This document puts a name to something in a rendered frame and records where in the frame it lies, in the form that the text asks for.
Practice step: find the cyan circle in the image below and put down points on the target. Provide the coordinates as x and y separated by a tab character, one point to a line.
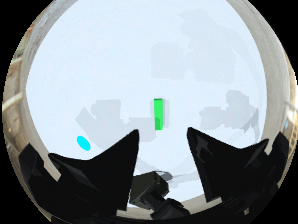
83	143

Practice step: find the green rectangular post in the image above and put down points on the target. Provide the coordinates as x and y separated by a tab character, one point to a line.
158	111

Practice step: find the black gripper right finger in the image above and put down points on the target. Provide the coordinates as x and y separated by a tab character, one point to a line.
219	164

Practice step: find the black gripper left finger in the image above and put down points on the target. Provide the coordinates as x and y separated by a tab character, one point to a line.
109	174

